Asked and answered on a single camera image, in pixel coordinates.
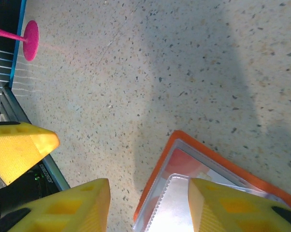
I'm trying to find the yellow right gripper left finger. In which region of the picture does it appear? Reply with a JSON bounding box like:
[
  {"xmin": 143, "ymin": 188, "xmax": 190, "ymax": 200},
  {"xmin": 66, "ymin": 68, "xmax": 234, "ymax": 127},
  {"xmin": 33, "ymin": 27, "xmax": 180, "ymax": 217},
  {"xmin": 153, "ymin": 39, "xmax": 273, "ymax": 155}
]
[{"xmin": 7, "ymin": 178, "xmax": 111, "ymax": 232}]

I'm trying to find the orange card holder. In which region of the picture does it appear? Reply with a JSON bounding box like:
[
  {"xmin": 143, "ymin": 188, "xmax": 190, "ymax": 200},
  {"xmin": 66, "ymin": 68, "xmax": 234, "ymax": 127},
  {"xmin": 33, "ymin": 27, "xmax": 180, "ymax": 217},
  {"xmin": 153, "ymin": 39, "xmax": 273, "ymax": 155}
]
[{"xmin": 132, "ymin": 130, "xmax": 291, "ymax": 232}]

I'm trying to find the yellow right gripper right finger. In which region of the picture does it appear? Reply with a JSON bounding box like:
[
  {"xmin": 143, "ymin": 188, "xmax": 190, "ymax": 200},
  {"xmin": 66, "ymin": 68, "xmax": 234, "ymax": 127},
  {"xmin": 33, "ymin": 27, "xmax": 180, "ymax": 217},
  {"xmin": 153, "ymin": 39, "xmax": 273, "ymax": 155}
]
[{"xmin": 188, "ymin": 178, "xmax": 291, "ymax": 232}]

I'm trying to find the pink plastic goblet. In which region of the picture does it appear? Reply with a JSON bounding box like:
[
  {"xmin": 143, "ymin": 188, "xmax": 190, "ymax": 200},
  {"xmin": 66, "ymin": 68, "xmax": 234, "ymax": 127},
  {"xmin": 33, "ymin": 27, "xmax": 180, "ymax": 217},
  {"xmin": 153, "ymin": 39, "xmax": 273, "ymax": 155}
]
[{"xmin": 0, "ymin": 20, "xmax": 40, "ymax": 62}]

